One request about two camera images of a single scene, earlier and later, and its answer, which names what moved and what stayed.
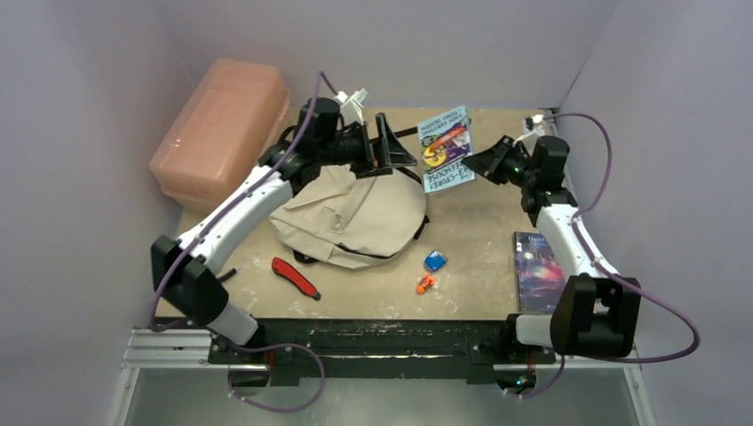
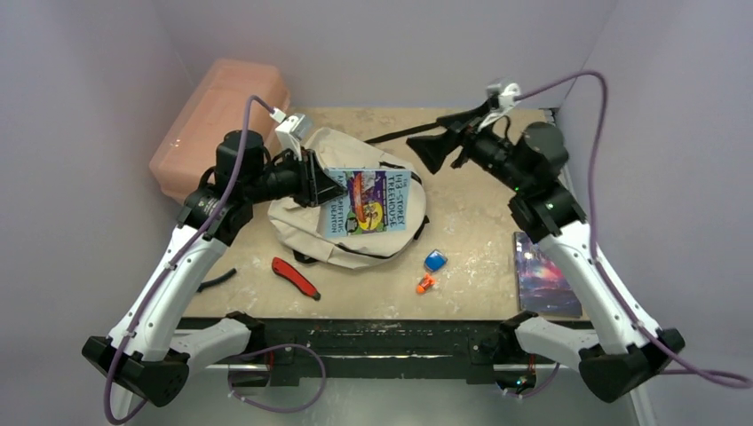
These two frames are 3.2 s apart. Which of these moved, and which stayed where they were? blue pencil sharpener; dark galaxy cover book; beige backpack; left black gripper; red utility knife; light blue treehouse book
Moved: light blue treehouse book; left black gripper
Stayed: beige backpack; dark galaxy cover book; blue pencil sharpener; red utility knife
